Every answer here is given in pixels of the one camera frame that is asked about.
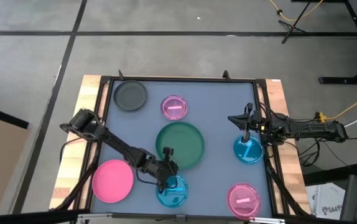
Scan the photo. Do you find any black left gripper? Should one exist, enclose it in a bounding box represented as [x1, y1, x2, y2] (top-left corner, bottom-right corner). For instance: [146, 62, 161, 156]
[147, 147, 180, 191]

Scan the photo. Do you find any small clear pink plate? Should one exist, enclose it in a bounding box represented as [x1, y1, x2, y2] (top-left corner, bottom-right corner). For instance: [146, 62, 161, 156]
[160, 95, 189, 121]

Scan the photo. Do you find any clear blue plastic plate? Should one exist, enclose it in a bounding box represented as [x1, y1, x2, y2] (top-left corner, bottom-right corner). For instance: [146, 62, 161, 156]
[233, 134, 264, 165]
[155, 174, 189, 208]

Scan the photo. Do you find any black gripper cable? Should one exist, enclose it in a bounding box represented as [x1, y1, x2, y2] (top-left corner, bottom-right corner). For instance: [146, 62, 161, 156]
[134, 169, 161, 187]

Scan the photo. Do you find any black cable bundle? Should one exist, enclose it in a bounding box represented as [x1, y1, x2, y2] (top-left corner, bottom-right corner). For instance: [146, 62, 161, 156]
[290, 136, 357, 169]

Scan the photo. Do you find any large green plastic plate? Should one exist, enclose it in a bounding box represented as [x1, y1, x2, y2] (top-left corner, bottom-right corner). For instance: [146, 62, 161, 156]
[155, 121, 205, 171]

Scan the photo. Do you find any white printed cardboard box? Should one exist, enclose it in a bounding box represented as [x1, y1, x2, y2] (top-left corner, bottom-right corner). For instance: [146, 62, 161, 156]
[305, 182, 346, 220]

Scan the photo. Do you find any brown cardboard board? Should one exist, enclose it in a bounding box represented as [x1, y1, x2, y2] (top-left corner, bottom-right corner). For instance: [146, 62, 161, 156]
[0, 103, 30, 217]

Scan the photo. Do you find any opaque pink plastic plate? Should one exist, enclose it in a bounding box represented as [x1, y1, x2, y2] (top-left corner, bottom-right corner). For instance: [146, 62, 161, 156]
[91, 159, 134, 204]

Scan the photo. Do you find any grey-blue table mat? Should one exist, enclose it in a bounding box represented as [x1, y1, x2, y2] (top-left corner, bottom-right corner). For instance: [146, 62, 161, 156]
[90, 80, 274, 219]

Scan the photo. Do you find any black tripod stand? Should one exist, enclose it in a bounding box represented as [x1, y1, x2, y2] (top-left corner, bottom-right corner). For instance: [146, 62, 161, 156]
[277, 0, 313, 45]

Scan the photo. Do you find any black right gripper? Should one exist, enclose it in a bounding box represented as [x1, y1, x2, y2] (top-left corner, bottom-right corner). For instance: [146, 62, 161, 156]
[227, 103, 265, 144]

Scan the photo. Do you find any large clear pink plate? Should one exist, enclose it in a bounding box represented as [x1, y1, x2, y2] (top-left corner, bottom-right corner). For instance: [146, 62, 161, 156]
[226, 182, 262, 221]

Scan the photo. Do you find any yellow extension cable with plug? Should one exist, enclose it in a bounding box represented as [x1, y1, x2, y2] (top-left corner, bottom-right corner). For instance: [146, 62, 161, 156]
[314, 90, 357, 123]

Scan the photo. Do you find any dark grey plastic plate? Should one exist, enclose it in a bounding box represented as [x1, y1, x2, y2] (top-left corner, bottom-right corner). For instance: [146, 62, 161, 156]
[113, 80, 149, 112]

